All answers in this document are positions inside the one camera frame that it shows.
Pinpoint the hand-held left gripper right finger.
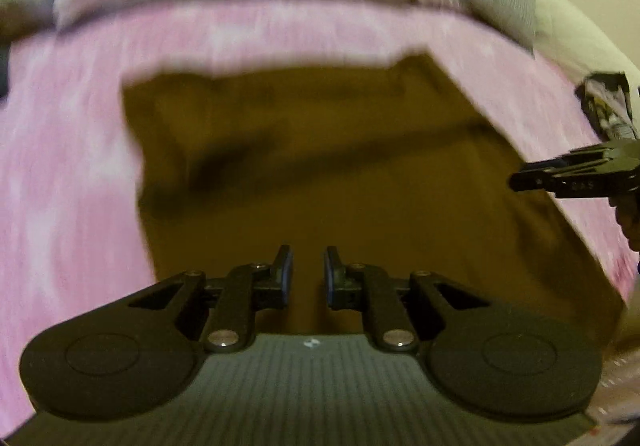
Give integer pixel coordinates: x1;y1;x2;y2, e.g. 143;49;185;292
323;246;494;353

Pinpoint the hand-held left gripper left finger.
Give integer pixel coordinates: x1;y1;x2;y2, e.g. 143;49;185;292
127;245;294;354

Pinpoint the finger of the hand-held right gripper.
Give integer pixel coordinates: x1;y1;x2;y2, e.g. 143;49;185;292
508;170;640;199
519;140;640;177

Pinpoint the brown coat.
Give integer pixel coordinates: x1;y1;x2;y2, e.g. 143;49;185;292
121;54;626;347

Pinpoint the person's right hand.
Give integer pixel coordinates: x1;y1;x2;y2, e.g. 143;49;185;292
608;198;640;253

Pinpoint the pink floral blanket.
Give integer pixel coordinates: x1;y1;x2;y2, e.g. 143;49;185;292
0;0;636;427

